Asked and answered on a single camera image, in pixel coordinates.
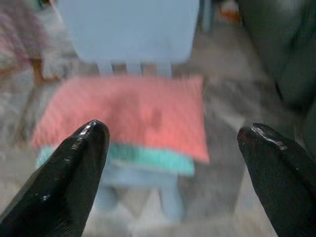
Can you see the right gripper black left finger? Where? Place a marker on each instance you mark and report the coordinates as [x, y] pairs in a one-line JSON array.
[[61, 177]]

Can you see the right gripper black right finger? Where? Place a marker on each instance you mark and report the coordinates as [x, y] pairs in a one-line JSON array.
[[281, 180]]

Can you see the pink textured pillow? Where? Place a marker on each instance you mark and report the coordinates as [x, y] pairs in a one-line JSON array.
[[138, 106]]

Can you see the green leather sofa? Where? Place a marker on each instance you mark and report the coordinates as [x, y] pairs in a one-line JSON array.
[[284, 49]]

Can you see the teal seat cushion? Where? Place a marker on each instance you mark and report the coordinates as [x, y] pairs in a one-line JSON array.
[[153, 158]]

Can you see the light blue child chair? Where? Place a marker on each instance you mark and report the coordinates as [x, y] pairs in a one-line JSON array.
[[128, 29]]

